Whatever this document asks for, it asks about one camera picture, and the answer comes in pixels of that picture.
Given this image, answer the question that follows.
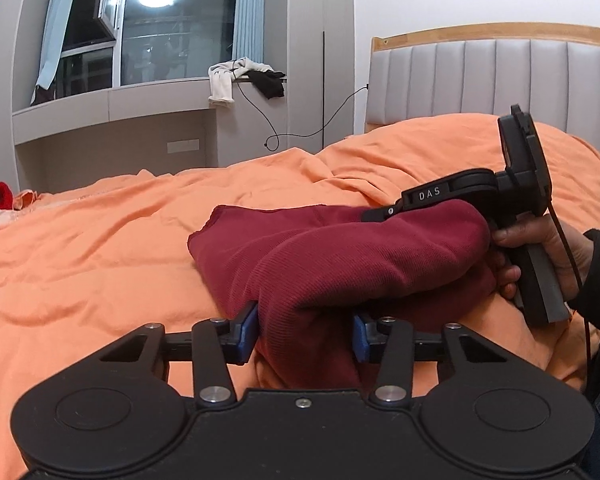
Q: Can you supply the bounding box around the blue pleated curtain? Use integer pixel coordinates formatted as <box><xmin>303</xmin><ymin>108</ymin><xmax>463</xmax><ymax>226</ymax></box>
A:
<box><xmin>231</xmin><ymin>0</ymin><xmax>267</xmax><ymax>62</ymax></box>

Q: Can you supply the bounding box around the black garment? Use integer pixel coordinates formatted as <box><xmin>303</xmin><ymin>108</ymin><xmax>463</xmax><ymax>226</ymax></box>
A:
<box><xmin>247</xmin><ymin>70</ymin><xmax>287</xmax><ymax>100</ymax></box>

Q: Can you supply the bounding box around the grey window cabinet unit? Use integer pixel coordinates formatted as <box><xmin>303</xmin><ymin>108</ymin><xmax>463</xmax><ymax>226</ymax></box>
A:
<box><xmin>11</xmin><ymin>76</ymin><xmax>222</xmax><ymax>194</ymax></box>

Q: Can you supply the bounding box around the white garment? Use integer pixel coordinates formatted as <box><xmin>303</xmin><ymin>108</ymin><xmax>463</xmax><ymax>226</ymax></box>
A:
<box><xmin>208</xmin><ymin>57</ymin><xmax>277</xmax><ymax>109</ymax></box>

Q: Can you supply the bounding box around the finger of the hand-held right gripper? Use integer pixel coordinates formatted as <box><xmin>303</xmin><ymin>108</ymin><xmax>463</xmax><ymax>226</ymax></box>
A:
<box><xmin>361</xmin><ymin>202</ymin><xmax>407</xmax><ymax>224</ymax></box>

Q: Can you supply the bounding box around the dark red sweater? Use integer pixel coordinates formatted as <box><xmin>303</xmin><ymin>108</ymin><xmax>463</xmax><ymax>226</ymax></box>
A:
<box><xmin>187</xmin><ymin>198</ymin><xmax>512</xmax><ymax>392</ymax></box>

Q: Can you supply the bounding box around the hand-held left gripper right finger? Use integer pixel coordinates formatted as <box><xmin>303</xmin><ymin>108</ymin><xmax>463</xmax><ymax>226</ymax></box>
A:
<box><xmin>352</xmin><ymin>312</ymin><xmax>523</xmax><ymax>408</ymax></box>

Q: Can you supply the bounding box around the person's right hand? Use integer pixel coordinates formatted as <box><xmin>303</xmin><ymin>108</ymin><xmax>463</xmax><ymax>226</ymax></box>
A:
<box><xmin>489</xmin><ymin>214</ymin><xmax>594</xmax><ymax>306</ymax></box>

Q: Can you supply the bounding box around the grey padded headboard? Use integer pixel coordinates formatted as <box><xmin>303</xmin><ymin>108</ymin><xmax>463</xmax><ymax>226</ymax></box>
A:
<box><xmin>365</xmin><ymin>22</ymin><xmax>600</xmax><ymax>182</ymax></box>

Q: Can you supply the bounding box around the grey tall wardrobe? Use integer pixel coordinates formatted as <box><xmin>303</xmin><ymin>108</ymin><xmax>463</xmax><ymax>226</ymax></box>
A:
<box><xmin>264</xmin><ymin>0</ymin><xmax>357</xmax><ymax>154</ymax></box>

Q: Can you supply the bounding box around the light blue curtain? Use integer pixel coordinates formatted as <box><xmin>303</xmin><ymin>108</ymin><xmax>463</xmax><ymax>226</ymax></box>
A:
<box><xmin>31</xmin><ymin>0</ymin><xmax>87</xmax><ymax>95</ymax></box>

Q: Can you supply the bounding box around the white wall socket plate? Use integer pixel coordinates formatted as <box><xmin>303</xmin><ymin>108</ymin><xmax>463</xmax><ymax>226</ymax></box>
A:
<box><xmin>167</xmin><ymin>138</ymin><xmax>201</xmax><ymax>155</ymax></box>

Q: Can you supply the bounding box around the small orange cloth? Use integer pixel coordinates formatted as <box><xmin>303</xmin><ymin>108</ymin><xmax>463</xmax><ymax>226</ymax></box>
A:
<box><xmin>12</xmin><ymin>189</ymin><xmax>42</xmax><ymax>211</ymax></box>

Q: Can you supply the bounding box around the window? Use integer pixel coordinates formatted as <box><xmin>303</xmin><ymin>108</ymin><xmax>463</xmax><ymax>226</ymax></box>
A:
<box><xmin>55</xmin><ymin>0</ymin><xmax>242</xmax><ymax>89</ymax></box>

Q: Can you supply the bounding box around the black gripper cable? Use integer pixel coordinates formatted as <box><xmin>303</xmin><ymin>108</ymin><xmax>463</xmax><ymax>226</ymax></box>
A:
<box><xmin>547</xmin><ymin>200</ymin><xmax>599</xmax><ymax>367</ymax></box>

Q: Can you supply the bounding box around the black charging cable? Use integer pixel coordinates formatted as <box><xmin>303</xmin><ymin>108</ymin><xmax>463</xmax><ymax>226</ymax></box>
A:
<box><xmin>234</xmin><ymin>79</ymin><xmax>372</xmax><ymax>154</ymax></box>

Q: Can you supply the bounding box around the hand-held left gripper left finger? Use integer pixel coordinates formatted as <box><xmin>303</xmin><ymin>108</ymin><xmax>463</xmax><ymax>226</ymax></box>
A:
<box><xmin>97</xmin><ymin>300</ymin><xmax>260</xmax><ymax>408</ymax></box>

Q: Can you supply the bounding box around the orange blanket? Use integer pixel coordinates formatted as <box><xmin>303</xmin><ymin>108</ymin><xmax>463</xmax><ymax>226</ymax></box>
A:
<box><xmin>0</xmin><ymin>112</ymin><xmax>600</xmax><ymax>480</ymax></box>

